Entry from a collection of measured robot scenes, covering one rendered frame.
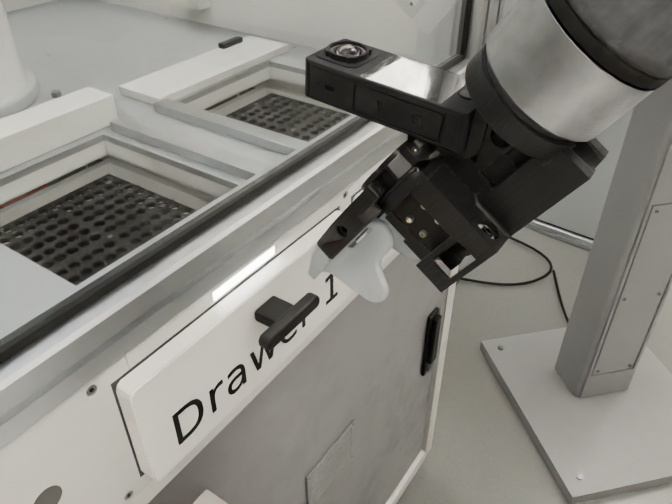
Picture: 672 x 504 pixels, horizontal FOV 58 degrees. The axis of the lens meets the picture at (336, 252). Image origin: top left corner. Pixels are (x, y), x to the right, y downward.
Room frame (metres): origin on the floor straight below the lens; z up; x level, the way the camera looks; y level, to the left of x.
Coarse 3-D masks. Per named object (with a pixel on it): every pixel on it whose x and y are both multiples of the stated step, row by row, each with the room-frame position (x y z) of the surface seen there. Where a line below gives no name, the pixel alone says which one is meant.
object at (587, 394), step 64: (640, 128) 1.11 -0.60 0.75; (640, 192) 1.05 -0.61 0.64; (640, 256) 1.04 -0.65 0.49; (576, 320) 1.11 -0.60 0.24; (640, 320) 1.05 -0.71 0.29; (512, 384) 1.09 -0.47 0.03; (576, 384) 1.05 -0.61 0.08; (640, 384) 1.08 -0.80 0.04; (576, 448) 0.89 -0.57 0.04; (640, 448) 0.89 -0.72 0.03
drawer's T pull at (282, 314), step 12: (276, 300) 0.41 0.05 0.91; (300, 300) 0.41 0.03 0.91; (312, 300) 0.41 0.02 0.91; (264, 312) 0.39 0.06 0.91; (276, 312) 0.39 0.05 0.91; (288, 312) 0.39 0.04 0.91; (300, 312) 0.39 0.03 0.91; (264, 324) 0.39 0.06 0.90; (276, 324) 0.38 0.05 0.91; (288, 324) 0.38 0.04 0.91; (264, 336) 0.36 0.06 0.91; (276, 336) 0.36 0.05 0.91; (264, 348) 0.36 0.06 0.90
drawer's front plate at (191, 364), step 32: (320, 224) 0.50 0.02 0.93; (288, 256) 0.45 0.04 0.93; (256, 288) 0.40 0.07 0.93; (288, 288) 0.44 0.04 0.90; (320, 288) 0.48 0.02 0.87; (224, 320) 0.37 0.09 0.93; (320, 320) 0.48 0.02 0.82; (160, 352) 0.33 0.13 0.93; (192, 352) 0.34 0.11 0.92; (224, 352) 0.36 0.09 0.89; (256, 352) 0.39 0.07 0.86; (288, 352) 0.43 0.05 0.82; (128, 384) 0.30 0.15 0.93; (160, 384) 0.31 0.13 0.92; (192, 384) 0.33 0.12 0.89; (224, 384) 0.36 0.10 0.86; (256, 384) 0.39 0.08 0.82; (128, 416) 0.29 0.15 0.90; (160, 416) 0.30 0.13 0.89; (192, 416) 0.33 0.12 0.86; (224, 416) 0.35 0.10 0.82; (160, 448) 0.30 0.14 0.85; (192, 448) 0.32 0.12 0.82
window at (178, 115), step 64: (0, 0) 0.32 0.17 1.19; (64, 0) 0.35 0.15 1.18; (128, 0) 0.38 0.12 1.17; (192, 0) 0.42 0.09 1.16; (256, 0) 0.48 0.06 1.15; (320, 0) 0.54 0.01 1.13; (384, 0) 0.63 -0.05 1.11; (448, 0) 0.76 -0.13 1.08; (0, 64) 0.31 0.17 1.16; (64, 64) 0.34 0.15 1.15; (128, 64) 0.37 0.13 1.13; (192, 64) 0.42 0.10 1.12; (256, 64) 0.47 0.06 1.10; (0, 128) 0.30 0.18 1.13; (64, 128) 0.33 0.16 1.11; (128, 128) 0.36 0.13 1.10; (192, 128) 0.41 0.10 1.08; (256, 128) 0.47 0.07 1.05; (320, 128) 0.54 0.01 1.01; (0, 192) 0.29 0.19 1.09; (64, 192) 0.32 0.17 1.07; (128, 192) 0.36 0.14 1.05; (192, 192) 0.40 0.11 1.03; (0, 256) 0.28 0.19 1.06; (64, 256) 0.31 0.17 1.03; (128, 256) 0.35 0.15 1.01; (0, 320) 0.27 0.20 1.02
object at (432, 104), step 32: (320, 64) 0.35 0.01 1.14; (352, 64) 0.35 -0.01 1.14; (384, 64) 0.36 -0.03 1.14; (416, 64) 0.36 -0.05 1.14; (320, 96) 0.35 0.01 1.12; (352, 96) 0.34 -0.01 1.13; (384, 96) 0.33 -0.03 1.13; (416, 96) 0.32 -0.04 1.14; (448, 96) 0.32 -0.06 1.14; (416, 128) 0.31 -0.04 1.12; (448, 128) 0.30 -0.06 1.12
